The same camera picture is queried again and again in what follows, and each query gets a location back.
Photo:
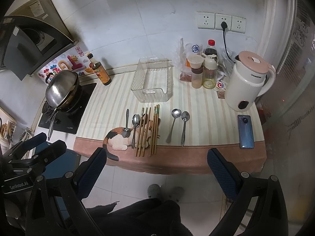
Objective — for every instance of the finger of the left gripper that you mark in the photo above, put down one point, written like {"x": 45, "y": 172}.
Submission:
{"x": 22, "y": 147}
{"x": 46, "y": 153}

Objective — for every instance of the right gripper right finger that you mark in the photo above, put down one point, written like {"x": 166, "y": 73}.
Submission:
{"x": 269, "y": 216}

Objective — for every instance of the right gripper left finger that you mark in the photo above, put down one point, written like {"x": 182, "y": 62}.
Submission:
{"x": 55, "y": 206}

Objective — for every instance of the steel spoon pair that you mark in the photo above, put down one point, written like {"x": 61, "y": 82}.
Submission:
{"x": 176, "y": 113}

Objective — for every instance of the black induction cooktop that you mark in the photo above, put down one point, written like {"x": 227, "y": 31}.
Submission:
{"x": 68, "y": 119}

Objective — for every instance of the steel wok lid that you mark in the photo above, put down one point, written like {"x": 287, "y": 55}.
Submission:
{"x": 60, "y": 87}

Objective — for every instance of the blue smartphone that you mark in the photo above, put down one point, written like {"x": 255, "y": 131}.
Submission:
{"x": 246, "y": 135}

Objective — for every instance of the grey slipper right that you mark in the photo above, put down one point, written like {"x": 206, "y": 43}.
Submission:
{"x": 176, "y": 194}

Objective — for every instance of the grey slipper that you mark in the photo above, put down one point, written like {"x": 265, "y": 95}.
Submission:
{"x": 176, "y": 194}
{"x": 154, "y": 191}

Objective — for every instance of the grey slipper left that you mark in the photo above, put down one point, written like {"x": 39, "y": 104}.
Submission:
{"x": 154, "y": 191}

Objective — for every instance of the black clothed person body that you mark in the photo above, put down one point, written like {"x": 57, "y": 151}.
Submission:
{"x": 146, "y": 217}

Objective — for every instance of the dark soy sauce bottle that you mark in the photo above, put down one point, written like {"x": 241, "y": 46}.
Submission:
{"x": 99, "y": 70}

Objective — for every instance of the black range hood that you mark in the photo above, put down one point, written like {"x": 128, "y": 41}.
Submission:
{"x": 32, "y": 36}

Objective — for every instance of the striped cat print table mat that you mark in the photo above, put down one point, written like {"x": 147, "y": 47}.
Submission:
{"x": 212, "y": 124}

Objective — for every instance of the clear plastic organizer basket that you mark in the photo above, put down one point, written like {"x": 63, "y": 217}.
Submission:
{"x": 153, "y": 80}

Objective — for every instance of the small seasoning packet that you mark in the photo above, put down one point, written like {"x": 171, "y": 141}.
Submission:
{"x": 220, "y": 89}

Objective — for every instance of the white pink electric kettle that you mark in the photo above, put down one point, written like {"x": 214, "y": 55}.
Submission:
{"x": 251, "y": 77}

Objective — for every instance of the glass oil dispenser bottle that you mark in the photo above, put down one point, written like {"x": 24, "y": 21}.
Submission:
{"x": 209, "y": 71}

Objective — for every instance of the seasoning shaker brown band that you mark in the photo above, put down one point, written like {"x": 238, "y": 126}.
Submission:
{"x": 196, "y": 62}

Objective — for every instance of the red cap vinegar bottle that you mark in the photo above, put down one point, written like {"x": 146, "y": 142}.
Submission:
{"x": 211, "y": 49}

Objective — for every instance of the white salt bag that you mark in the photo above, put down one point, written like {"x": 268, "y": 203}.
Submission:
{"x": 192, "y": 48}

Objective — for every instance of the colourful wall sticker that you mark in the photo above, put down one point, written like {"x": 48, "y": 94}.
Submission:
{"x": 74, "y": 60}

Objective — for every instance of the white triple wall socket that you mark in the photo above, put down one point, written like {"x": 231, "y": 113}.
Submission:
{"x": 207, "y": 20}

